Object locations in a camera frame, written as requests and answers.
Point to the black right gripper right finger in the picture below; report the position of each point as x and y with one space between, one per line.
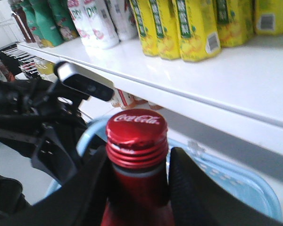
196 200

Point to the light blue plastic basket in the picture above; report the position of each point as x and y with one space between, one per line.
245 187

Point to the green cartoon drink can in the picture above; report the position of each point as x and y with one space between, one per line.
63 19
46 23

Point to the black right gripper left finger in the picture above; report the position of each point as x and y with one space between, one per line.
79 202

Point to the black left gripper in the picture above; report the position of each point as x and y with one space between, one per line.
41 120

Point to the yellow pear drink carton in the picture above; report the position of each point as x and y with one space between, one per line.
166 28
197 30
145 26

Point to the white peach drink bottle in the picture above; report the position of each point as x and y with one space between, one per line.
101 23
81 22

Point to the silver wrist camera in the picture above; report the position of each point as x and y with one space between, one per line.
84 81

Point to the red coca-cola aluminium bottle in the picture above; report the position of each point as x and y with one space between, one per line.
137 147

